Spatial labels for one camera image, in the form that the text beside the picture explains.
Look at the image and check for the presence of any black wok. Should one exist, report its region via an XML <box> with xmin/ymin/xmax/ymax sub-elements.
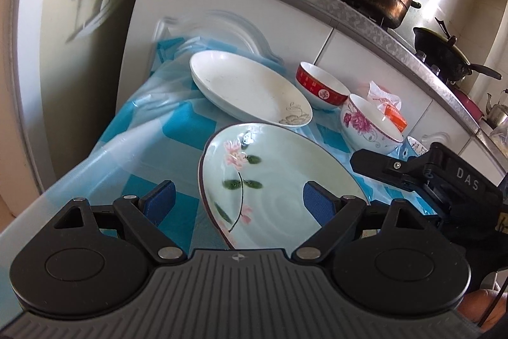
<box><xmin>412</xmin><ymin>17</ymin><xmax>503</xmax><ymax>83</ymax></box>

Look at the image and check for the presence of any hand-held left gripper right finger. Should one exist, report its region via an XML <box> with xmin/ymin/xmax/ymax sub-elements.
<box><xmin>291</xmin><ymin>181</ymin><xmax>428</xmax><ymax>265</ymax></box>

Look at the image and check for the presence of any white bowl with pink flowers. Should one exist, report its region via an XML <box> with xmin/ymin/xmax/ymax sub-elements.
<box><xmin>340</xmin><ymin>93</ymin><xmax>404</xmax><ymax>155</ymax></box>

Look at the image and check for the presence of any person's right hand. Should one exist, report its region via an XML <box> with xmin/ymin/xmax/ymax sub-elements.
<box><xmin>460</xmin><ymin>287</ymin><xmax>508</xmax><ymax>336</ymax></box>

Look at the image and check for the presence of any white plate with cartoon animals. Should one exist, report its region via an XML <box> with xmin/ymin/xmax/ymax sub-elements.
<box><xmin>405</xmin><ymin>136</ymin><xmax>431</xmax><ymax>159</ymax></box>

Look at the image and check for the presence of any orange and white tissue pack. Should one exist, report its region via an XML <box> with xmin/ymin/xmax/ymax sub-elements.
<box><xmin>367</xmin><ymin>80</ymin><xmax>409</xmax><ymax>133</ymax></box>

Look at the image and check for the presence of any white appliance with flower decal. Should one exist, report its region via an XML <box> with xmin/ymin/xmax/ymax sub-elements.
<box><xmin>11</xmin><ymin>0</ymin><xmax>156</xmax><ymax>207</ymax></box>

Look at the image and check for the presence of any red and white bowl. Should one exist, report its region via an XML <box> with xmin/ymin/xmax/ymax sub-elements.
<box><xmin>295</xmin><ymin>61</ymin><xmax>350</xmax><ymax>112</ymax></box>

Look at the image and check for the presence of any pale green flower plate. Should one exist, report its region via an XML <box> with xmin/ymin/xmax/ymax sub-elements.
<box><xmin>197</xmin><ymin>123</ymin><xmax>371</xmax><ymax>251</ymax></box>

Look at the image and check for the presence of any white oval plate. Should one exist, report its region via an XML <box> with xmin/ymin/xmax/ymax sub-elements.
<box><xmin>189</xmin><ymin>50</ymin><xmax>314</xmax><ymax>128</ymax></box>

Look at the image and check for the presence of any metal kettle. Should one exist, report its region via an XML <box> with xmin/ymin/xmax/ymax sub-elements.
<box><xmin>485</xmin><ymin>88</ymin><xmax>508</xmax><ymax>129</ymax></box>

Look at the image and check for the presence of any black gas stove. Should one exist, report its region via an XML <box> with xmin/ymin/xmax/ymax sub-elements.
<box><xmin>373</xmin><ymin>13</ymin><xmax>461</xmax><ymax>87</ymax></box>

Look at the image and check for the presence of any grey stone countertop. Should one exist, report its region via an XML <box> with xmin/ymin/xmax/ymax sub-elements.
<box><xmin>132</xmin><ymin>0</ymin><xmax>508</xmax><ymax>167</ymax></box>

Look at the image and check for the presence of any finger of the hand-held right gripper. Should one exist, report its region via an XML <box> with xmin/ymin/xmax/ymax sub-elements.
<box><xmin>351</xmin><ymin>149</ymin><xmax>430</xmax><ymax>193</ymax></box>

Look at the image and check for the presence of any blue checkered plastic tablecloth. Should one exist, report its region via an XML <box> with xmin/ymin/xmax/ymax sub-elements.
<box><xmin>43</xmin><ymin>36</ymin><xmax>442</xmax><ymax>245</ymax></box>

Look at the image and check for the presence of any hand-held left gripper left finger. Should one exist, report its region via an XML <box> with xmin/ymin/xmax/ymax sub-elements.
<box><xmin>53</xmin><ymin>180</ymin><xmax>187</xmax><ymax>265</ymax></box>

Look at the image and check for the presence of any white arched cabinet door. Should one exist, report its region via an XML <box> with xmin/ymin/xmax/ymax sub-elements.
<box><xmin>318</xmin><ymin>30</ymin><xmax>479</xmax><ymax>150</ymax></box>
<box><xmin>115</xmin><ymin>0</ymin><xmax>335</xmax><ymax>118</ymax></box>

